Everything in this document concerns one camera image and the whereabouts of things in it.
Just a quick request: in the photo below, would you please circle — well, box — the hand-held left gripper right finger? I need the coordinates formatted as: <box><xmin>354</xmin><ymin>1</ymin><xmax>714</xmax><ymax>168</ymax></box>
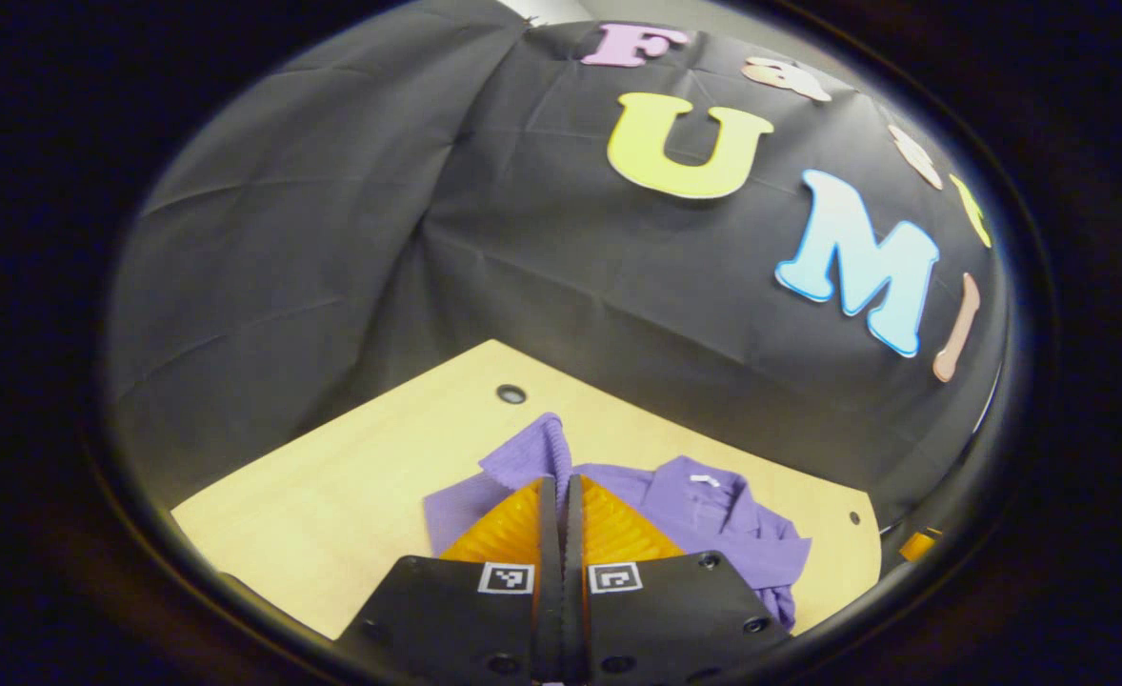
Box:
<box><xmin>561</xmin><ymin>474</ymin><xmax>792</xmax><ymax>685</ymax></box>

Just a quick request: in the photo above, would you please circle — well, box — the purple shirt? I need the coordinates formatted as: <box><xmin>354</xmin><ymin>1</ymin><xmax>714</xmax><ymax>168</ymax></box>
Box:
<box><xmin>423</xmin><ymin>412</ymin><xmax>812</xmax><ymax>632</ymax></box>

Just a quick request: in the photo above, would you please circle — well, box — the black backdrop cloth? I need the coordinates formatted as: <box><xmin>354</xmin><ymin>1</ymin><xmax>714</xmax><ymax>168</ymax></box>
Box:
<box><xmin>109</xmin><ymin>0</ymin><xmax>1012</xmax><ymax>520</ymax></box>

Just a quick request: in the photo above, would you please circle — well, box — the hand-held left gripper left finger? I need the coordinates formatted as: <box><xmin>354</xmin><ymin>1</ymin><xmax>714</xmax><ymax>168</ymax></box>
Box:
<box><xmin>337</xmin><ymin>474</ymin><xmax>562</xmax><ymax>685</ymax></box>

